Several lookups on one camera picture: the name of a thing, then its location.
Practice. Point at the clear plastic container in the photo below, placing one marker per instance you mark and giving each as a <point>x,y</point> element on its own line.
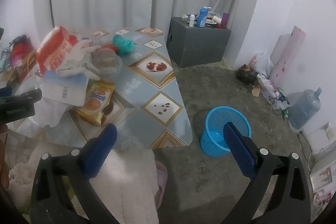
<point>107,61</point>

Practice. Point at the dark brown box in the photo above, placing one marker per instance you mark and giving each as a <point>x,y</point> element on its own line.
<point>246,74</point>

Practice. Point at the grey cabinet box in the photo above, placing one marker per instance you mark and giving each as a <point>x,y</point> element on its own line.
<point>199,45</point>

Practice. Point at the white blue barcode packet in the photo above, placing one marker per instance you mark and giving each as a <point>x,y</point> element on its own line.
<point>64,87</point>

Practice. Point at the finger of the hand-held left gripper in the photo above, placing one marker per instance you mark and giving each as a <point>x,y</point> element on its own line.
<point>26,96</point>

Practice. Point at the pink slipper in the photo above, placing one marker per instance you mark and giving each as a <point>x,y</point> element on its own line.
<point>161,182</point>

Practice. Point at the brown paper bag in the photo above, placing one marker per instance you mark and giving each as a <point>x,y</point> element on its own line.
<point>26,66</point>

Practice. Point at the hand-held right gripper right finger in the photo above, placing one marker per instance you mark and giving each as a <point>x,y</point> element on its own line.
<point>240,151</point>

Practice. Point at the clear water jug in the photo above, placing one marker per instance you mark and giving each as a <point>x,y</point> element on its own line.
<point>304,108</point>

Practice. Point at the white plastic sheet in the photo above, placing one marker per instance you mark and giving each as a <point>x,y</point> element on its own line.
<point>50,113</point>

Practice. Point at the teal plastic bag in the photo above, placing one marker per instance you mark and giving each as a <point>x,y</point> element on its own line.
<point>123,44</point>

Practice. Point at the blue plastic basket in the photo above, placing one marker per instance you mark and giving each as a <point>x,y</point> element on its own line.
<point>212,140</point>

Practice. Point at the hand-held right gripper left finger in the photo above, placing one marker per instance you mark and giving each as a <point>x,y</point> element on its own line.
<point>101,151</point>

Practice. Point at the red plastic wrapper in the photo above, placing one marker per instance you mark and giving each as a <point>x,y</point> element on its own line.
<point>109,47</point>

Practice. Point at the white crumpled tissue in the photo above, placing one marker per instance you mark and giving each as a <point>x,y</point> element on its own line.
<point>77,61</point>

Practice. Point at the small white bottle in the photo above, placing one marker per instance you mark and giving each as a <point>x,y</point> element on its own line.
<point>192,21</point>

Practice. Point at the white tube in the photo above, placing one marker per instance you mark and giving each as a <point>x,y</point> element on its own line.
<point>217,19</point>

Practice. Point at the blue white lotion bottle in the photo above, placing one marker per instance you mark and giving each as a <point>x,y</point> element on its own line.
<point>202,16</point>

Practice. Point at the red white snack bag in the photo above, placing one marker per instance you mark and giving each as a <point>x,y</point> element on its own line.
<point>53,48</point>

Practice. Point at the yellow snack packet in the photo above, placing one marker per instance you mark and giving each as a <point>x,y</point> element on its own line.
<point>95,103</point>

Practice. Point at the purple box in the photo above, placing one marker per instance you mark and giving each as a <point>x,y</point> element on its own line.
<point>225,20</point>

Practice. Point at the white plastic bag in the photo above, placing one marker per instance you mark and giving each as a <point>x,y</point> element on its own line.
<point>261,62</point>

